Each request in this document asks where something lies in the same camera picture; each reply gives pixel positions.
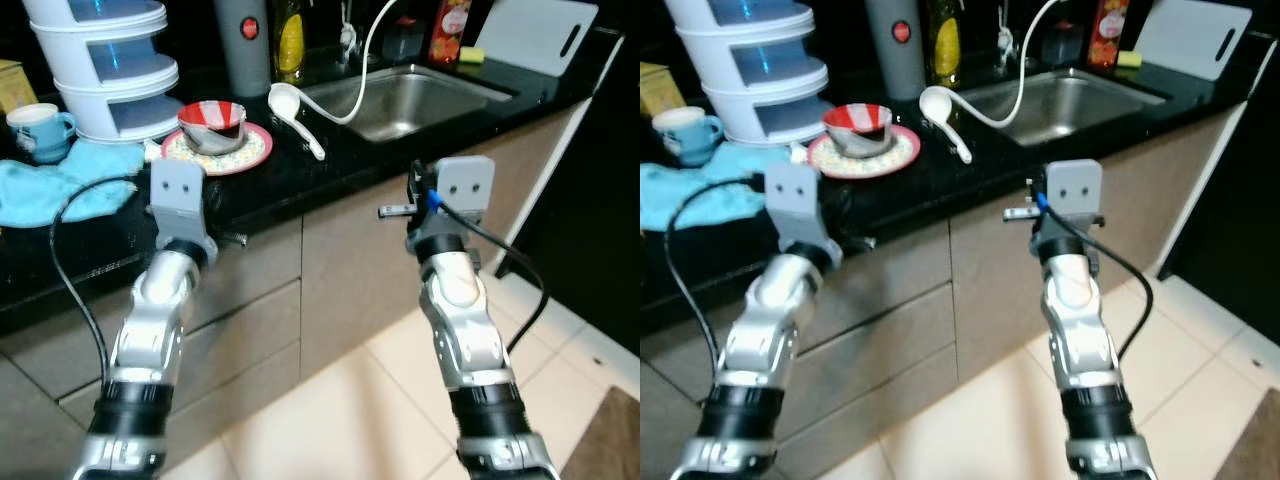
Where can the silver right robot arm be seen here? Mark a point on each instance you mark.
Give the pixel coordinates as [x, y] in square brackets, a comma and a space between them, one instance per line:
[465, 340]
[1080, 340]

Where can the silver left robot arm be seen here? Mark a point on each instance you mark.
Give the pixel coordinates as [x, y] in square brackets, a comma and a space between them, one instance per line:
[750, 350]
[150, 340]

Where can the grey kitchen base cabinet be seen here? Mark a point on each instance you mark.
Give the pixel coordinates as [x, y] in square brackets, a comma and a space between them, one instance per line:
[1000, 290]
[350, 270]

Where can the stainless steel sink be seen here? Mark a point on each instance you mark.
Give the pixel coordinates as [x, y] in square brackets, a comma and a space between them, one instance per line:
[420, 100]
[1080, 105]

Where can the red and white bowl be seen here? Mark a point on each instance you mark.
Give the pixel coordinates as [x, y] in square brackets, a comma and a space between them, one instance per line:
[205, 117]
[850, 120]

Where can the yellow sponge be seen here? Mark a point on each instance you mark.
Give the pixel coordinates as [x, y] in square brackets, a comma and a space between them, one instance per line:
[472, 57]
[1128, 60]

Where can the clear soap dish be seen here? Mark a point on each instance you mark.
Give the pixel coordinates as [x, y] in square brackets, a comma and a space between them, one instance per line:
[404, 42]
[1062, 45]

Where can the chrome faucet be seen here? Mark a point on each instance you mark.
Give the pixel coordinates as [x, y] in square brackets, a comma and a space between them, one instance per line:
[1005, 40]
[349, 40]

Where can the light blue cloth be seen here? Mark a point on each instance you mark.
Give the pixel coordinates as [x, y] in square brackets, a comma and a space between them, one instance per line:
[690, 195]
[50, 190]

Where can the peach hand soap bottle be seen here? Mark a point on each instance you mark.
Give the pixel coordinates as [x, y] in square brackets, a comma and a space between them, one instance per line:
[1108, 35]
[450, 32]

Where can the white tiered storage rack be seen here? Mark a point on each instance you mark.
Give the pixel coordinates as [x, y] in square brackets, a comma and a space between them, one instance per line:
[100, 95]
[740, 100]

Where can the grey water filter canister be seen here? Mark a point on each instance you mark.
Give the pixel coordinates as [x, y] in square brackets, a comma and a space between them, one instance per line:
[243, 60]
[895, 60]

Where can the yellow dish soap bottle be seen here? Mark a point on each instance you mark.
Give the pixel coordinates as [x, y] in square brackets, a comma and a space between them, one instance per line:
[290, 50]
[945, 50]

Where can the blue mug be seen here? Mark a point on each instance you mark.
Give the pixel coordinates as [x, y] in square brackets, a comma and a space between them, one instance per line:
[685, 135]
[40, 132]

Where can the white cutting board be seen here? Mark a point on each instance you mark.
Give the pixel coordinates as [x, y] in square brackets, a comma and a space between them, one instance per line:
[525, 35]
[1180, 35]

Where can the yellow box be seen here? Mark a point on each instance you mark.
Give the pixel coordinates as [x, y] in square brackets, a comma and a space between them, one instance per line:
[15, 88]
[655, 92]

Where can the brown floor mat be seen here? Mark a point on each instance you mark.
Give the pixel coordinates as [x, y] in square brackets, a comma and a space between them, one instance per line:
[610, 440]
[1255, 445]

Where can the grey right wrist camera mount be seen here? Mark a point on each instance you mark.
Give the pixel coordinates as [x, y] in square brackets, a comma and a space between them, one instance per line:
[465, 185]
[1075, 190]

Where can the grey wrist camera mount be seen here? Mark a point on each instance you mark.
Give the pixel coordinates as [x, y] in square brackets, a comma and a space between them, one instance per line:
[178, 200]
[1075, 190]
[465, 185]
[795, 200]

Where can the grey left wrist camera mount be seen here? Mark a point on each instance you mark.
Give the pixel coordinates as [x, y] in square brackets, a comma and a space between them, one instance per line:
[178, 200]
[795, 200]

